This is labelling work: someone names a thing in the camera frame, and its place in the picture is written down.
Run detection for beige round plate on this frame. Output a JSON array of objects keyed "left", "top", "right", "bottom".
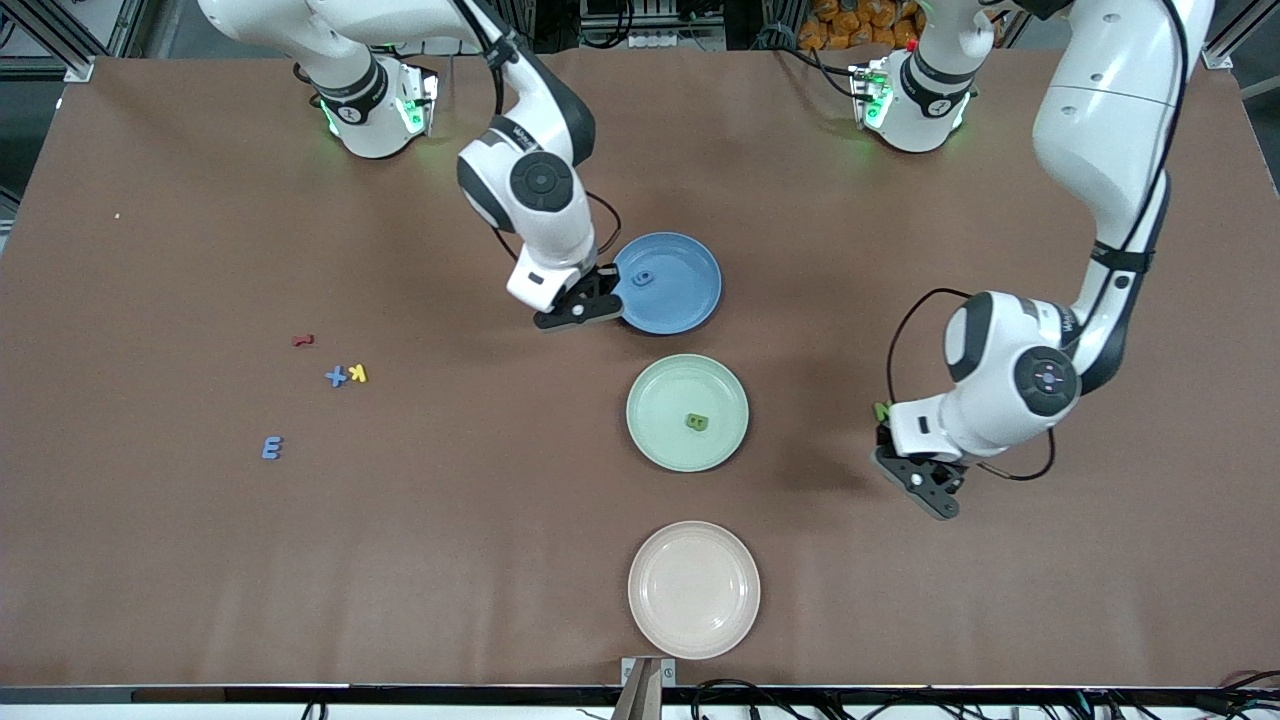
[{"left": 627, "top": 520, "right": 762, "bottom": 661}]

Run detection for tangled black cables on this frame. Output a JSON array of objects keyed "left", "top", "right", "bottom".
[{"left": 690, "top": 670, "right": 1280, "bottom": 720}]

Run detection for blue round plate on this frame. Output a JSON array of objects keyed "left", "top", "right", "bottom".
[{"left": 610, "top": 231, "right": 723, "bottom": 336}]

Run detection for green round plate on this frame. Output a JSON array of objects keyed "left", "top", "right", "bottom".
[{"left": 626, "top": 353, "right": 750, "bottom": 473}]

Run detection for long white power strip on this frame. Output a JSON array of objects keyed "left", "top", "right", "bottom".
[{"left": 580, "top": 25, "right": 726, "bottom": 51}]

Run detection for aluminium frame profile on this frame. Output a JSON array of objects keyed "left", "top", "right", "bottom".
[
  {"left": 1205, "top": 0, "right": 1280, "bottom": 101},
  {"left": 0, "top": 0, "right": 131, "bottom": 83}
]

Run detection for grey metal bracket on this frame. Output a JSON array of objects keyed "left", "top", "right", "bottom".
[{"left": 620, "top": 656, "right": 677, "bottom": 720}]

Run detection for orange mesh bag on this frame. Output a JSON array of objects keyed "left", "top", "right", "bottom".
[{"left": 800, "top": 0, "right": 921, "bottom": 51}]

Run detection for brown table cover sheet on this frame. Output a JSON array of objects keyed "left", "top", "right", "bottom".
[{"left": 0, "top": 45, "right": 1280, "bottom": 689}]

